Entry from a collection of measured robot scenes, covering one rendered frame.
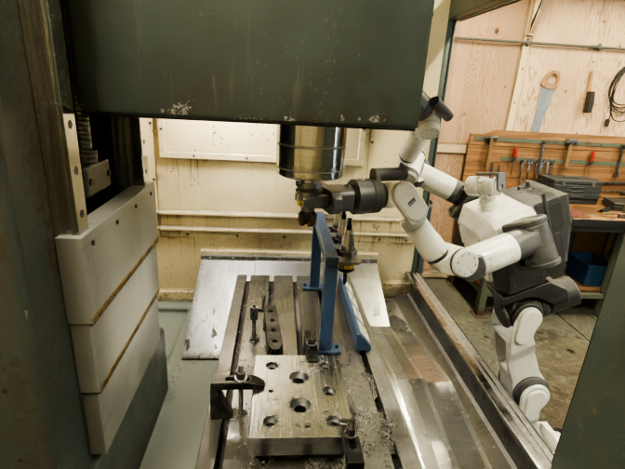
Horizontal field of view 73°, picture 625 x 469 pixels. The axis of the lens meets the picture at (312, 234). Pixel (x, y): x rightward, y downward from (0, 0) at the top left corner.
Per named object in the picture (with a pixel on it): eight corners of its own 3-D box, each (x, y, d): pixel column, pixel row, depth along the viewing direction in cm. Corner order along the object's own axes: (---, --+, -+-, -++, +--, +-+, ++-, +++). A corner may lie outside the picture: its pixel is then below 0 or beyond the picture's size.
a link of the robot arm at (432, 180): (398, 157, 170) (447, 181, 171) (389, 182, 164) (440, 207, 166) (411, 141, 159) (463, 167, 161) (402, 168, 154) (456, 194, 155)
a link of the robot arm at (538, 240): (506, 271, 126) (543, 256, 129) (527, 271, 117) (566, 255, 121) (494, 234, 126) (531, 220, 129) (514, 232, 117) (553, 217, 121)
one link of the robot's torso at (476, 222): (535, 247, 169) (519, 164, 157) (595, 285, 137) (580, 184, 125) (464, 273, 170) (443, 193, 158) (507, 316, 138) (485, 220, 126)
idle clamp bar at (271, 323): (276, 321, 150) (277, 304, 148) (284, 366, 126) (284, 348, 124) (262, 321, 149) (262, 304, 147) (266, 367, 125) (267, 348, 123)
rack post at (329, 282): (339, 344, 138) (346, 261, 129) (340, 355, 133) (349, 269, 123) (308, 344, 137) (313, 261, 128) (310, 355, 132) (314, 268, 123)
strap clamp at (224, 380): (264, 409, 109) (265, 360, 104) (263, 419, 106) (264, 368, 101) (212, 409, 108) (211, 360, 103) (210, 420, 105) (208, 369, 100)
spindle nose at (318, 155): (270, 167, 104) (271, 117, 100) (331, 167, 108) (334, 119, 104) (283, 181, 89) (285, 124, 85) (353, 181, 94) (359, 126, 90)
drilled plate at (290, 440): (337, 369, 120) (338, 355, 118) (353, 454, 93) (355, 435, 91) (255, 369, 118) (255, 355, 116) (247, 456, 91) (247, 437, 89)
